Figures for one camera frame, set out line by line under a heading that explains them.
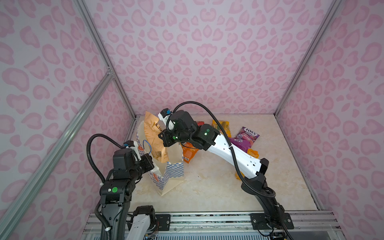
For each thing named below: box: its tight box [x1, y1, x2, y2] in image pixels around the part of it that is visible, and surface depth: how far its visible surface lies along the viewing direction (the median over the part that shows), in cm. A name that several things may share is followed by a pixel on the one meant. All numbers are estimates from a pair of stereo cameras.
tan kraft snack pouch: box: [143, 111, 170, 164], surface depth 67 cm
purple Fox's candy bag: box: [234, 126, 260, 146], surface depth 106 cm
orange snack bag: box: [180, 142, 199, 164], surface depth 94 cm
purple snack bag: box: [229, 137, 253, 153], surface depth 90 cm
